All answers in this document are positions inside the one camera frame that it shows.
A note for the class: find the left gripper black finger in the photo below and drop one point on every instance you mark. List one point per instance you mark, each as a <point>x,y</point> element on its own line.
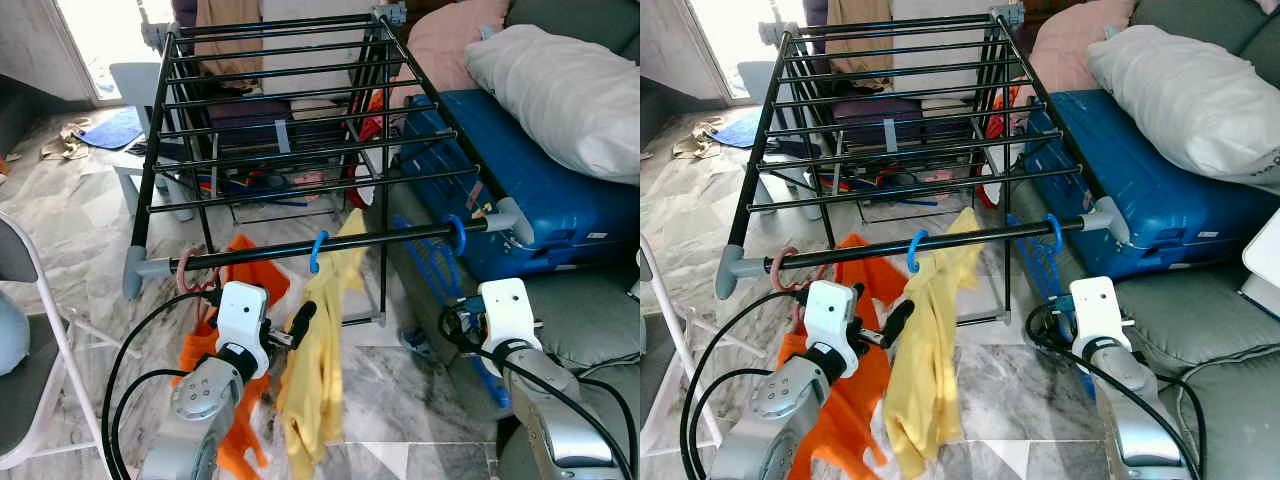
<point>883,343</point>
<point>291,342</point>
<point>899,318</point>
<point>305,318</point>

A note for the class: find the blue plastic clothes hanger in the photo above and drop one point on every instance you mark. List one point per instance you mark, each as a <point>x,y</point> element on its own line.
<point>1059,232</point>
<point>461,235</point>
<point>911,255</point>
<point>313,258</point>

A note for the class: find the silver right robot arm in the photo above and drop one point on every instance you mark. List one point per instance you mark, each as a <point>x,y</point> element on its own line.
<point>560,430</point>
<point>1140,430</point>

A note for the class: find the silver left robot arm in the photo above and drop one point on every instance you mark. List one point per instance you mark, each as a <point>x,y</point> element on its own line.
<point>785,395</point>
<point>195,395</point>

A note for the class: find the pink clothes hanger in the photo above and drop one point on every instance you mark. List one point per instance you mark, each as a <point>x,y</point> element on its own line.
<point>773,270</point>
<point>179,272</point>

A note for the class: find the yellow t-shirt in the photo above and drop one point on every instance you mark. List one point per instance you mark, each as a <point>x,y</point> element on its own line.
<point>315,390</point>
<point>930,390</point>

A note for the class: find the blue slipper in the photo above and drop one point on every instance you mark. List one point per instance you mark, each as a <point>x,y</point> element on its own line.
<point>418,345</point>

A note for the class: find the orange t-shirt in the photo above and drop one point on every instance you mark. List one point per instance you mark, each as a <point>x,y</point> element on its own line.
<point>262,275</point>
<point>850,410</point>

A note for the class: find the black drying rack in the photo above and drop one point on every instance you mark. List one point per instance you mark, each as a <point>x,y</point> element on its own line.
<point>400,236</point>
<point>1000,230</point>

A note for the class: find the blue hard suitcase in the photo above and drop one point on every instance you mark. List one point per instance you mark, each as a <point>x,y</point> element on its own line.
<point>540,200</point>
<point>1160,200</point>

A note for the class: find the white boxy appliance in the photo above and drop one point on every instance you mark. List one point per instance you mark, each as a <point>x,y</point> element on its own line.
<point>1262,260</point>

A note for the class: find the blue floor mat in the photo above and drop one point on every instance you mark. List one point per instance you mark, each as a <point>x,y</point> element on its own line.
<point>110,130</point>
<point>742,130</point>

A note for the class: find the white pillow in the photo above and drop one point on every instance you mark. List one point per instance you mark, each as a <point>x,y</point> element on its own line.
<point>570,95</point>
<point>1190,100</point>

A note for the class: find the white hanging towel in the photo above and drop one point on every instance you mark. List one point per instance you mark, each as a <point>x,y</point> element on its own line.
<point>945,60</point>
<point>320,60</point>

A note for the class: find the light blue cushion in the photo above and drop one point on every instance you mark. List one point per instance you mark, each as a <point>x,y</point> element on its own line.
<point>10,335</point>

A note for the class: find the pale blue child chair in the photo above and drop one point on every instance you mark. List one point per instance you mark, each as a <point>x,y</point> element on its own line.
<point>135,85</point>
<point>755,80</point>

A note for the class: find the pink blanket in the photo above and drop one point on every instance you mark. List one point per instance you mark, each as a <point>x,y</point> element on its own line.
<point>1075,40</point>
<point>450,40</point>

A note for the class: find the brown hanging garment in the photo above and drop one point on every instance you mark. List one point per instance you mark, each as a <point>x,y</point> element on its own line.
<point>228,40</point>
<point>860,40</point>

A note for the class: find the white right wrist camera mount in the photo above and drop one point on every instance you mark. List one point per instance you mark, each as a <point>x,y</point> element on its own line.
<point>1098,310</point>
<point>508,310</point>

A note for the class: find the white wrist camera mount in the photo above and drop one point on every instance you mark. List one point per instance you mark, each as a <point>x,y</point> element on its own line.
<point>243,310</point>
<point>508,310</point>
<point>832,310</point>
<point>1098,310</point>

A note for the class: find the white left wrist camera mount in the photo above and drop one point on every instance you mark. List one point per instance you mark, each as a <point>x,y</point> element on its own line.
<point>832,310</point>
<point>243,310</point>

